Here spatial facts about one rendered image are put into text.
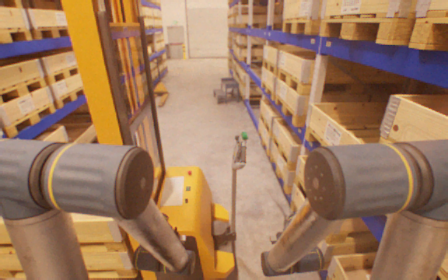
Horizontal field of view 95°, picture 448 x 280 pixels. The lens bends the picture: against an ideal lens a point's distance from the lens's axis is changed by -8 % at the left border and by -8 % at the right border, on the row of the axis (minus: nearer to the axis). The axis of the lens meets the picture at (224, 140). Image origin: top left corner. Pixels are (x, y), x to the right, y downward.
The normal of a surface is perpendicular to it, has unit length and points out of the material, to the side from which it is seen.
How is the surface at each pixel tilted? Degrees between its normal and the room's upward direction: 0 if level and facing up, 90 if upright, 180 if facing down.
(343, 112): 90
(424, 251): 81
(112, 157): 16
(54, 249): 85
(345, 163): 27
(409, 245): 84
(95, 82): 90
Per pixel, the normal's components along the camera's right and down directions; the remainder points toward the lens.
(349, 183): 0.07, -0.14
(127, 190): 0.97, 0.06
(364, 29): 0.06, 0.46
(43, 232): 0.66, 0.24
